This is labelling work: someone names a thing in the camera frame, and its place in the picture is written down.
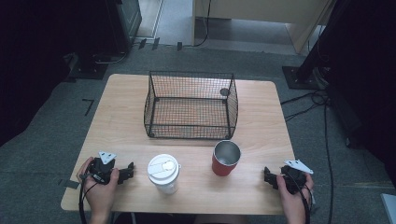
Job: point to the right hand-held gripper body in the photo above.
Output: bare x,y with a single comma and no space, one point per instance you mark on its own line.
295,179

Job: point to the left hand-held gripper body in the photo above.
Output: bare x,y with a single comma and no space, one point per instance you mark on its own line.
101,169

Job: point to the white cup with lid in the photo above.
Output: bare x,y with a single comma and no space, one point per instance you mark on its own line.
163,171

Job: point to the red metal tumbler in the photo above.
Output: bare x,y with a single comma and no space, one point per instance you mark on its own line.
222,168

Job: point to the person's left hand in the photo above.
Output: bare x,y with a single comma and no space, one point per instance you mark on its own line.
99,194

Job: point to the person's right hand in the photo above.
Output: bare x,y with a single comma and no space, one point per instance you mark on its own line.
292,203

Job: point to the grey tape piece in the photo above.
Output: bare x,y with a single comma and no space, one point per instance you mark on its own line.
72,184

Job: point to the white flat object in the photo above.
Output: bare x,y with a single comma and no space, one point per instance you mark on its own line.
389,208

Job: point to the black stand with flat base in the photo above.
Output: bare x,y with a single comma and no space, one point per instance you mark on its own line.
88,70

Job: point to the black stand with square base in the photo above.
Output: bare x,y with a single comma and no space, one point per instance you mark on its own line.
306,76

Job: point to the black floor tape strip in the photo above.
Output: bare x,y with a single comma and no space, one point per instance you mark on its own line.
155,43
179,46

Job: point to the dark cabinet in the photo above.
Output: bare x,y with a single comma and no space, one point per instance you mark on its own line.
124,25

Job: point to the beige wooden furniture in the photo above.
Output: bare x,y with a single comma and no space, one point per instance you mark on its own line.
264,9

